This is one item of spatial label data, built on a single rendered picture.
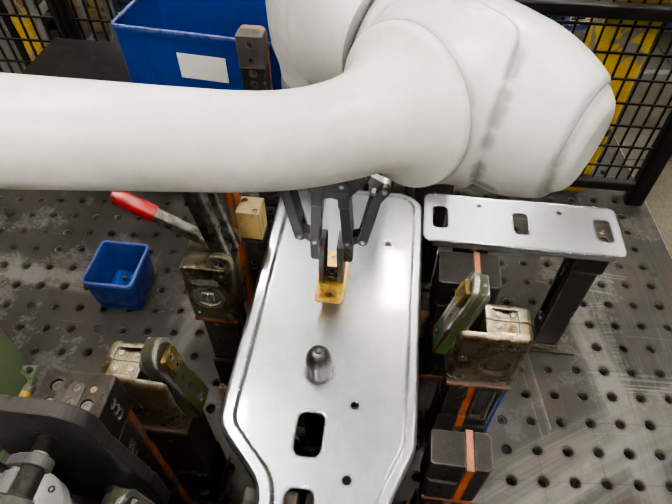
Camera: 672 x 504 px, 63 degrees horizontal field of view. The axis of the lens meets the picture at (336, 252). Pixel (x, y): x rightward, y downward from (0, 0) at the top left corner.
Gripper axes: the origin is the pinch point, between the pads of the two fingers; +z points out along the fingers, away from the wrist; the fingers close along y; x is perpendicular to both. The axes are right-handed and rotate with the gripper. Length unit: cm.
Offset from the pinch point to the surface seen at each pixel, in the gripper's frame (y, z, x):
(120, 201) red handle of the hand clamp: -25.1, -7.6, -0.9
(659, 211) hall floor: 119, 107, 129
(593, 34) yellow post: 43, 0, 62
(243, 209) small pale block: -13.1, 0.1, 6.9
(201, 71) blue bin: -26.7, -2.5, 35.4
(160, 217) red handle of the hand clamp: -21.0, -5.0, -0.5
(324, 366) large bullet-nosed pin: 0.9, 3.0, -13.8
